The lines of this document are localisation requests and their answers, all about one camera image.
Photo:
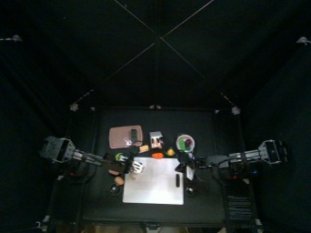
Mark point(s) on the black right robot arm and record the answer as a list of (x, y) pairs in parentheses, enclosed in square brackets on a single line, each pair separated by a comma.
[(259, 154)]

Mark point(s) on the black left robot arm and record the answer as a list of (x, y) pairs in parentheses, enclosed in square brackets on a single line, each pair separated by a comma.
[(69, 152)]

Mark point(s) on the green sushi roll toy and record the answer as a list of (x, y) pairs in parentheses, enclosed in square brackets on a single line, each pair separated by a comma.
[(119, 157)]

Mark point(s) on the flat peach toy food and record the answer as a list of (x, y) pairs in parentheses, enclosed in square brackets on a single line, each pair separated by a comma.
[(114, 172)]

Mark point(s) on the white toy knife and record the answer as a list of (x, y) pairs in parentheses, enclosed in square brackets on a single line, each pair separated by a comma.
[(190, 173)]

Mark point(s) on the white striped toy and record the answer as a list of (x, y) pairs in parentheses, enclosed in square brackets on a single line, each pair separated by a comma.
[(138, 167)]

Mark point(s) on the tan toy bread slice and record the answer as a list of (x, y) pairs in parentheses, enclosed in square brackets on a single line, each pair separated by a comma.
[(143, 148)]

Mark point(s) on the yellow toy fruit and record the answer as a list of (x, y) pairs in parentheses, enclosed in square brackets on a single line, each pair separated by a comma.
[(171, 152)]

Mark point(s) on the green toy vegetable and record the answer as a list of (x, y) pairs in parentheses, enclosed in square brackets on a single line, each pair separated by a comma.
[(183, 145)]

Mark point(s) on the white bowl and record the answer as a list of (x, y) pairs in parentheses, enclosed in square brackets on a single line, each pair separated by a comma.
[(179, 145)]

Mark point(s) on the peach toy egg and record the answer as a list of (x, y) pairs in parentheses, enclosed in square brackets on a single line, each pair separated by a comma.
[(119, 180)]

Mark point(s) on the black rectangular toy block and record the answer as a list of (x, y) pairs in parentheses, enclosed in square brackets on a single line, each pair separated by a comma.
[(134, 135)]

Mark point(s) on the brown cutting board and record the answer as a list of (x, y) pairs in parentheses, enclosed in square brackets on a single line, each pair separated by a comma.
[(122, 138)]

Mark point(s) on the purple toy vegetable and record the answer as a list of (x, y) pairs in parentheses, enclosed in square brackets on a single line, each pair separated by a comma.
[(189, 141)]

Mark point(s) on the orange toy food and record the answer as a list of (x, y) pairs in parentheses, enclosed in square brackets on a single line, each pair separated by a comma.
[(158, 155)]

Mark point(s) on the dark round toy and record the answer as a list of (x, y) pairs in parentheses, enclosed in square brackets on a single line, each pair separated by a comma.
[(115, 189), (190, 190)]

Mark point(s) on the white cutting board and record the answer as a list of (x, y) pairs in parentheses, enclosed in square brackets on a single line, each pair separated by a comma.
[(155, 185)]

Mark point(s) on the grey frame middle bracket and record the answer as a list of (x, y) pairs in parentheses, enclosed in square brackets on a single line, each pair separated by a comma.
[(154, 106)]

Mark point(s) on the grey frame corner bracket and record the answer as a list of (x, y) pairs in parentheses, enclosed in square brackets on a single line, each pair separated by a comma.
[(74, 106), (235, 110)]

